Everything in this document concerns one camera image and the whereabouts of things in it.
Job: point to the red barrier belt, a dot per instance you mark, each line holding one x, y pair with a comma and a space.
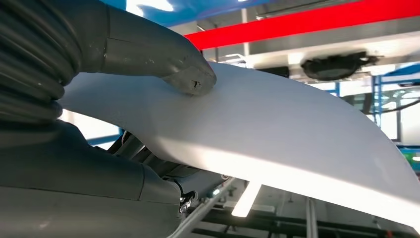
295, 23

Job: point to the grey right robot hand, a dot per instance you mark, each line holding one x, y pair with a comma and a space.
65, 184

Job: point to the blue metal shelf rack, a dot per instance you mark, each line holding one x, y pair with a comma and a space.
203, 10
377, 98

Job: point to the black stool with chrome base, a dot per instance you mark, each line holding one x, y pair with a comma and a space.
334, 67

